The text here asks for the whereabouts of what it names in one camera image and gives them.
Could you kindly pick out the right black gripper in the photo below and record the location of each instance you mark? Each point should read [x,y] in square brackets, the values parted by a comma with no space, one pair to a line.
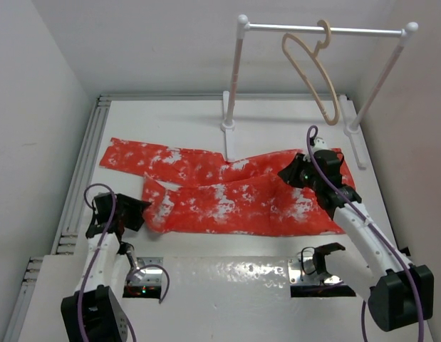
[288,174]

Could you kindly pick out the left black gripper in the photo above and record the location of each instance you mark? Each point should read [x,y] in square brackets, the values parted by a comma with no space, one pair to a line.
[136,209]

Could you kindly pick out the red white-splattered trousers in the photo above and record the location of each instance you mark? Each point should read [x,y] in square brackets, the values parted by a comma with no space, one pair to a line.
[198,191]

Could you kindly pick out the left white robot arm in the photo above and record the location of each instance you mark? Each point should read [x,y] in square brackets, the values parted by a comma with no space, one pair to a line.
[93,312]

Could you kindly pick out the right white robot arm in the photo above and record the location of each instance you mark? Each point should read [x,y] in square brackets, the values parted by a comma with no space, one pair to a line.
[397,292]

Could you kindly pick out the white clothes rack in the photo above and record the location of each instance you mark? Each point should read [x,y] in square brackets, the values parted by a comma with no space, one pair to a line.
[313,39]

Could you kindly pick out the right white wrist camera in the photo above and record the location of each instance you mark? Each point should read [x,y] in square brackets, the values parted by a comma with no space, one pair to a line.
[317,144]

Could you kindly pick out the aluminium frame rail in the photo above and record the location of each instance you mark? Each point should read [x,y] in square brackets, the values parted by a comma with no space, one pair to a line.
[65,234]

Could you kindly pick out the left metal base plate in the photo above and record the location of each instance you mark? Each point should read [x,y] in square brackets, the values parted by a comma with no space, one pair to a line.
[146,272]

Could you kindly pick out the metal base plate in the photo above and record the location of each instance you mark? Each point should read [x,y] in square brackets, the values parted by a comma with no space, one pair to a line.
[146,272]
[302,274]

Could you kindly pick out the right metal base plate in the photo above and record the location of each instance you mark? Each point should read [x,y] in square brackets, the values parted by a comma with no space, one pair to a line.
[302,274]

